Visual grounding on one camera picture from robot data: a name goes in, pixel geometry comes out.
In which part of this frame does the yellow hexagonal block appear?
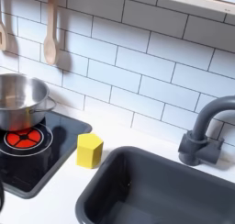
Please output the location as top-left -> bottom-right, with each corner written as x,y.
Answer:
75,132 -> 105,170

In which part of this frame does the black stove top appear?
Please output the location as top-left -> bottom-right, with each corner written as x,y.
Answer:
0,110 -> 93,200

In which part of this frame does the dark grey tap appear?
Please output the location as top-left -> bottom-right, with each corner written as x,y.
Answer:
177,95 -> 235,167

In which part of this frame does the wooden spoon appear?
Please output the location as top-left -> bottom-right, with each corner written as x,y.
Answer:
42,0 -> 60,66

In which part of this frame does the steel pot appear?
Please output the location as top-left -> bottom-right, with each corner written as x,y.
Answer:
0,73 -> 58,132

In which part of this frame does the dark grey sink basin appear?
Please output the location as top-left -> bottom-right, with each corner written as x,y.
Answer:
74,146 -> 235,224

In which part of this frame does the wooden spatula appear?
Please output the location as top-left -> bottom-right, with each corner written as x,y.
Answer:
0,0 -> 7,51

